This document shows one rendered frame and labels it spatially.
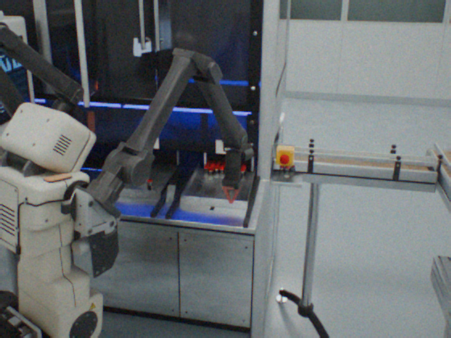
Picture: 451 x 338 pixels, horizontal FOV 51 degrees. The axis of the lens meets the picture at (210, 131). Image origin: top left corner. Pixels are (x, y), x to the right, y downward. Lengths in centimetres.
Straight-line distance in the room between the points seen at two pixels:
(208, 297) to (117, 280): 46
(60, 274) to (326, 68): 551
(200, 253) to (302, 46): 462
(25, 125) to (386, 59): 570
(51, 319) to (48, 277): 14
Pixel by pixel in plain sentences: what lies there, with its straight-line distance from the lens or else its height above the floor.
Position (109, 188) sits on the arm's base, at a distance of 124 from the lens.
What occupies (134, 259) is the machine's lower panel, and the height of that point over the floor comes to 40.
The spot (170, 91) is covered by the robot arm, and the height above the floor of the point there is 142.
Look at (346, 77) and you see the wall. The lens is 664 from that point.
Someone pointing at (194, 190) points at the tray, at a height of 88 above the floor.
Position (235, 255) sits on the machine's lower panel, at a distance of 227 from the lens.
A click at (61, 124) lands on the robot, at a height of 136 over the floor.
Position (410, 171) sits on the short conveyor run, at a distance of 218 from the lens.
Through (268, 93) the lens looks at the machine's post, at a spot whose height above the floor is 126.
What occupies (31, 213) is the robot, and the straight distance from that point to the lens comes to 130.
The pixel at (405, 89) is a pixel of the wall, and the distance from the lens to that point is 676.
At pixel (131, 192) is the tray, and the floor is 90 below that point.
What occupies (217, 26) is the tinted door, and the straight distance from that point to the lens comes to 192.
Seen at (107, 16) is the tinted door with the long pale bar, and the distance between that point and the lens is 205.
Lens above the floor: 176
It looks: 20 degrees down
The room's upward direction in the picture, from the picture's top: straight up
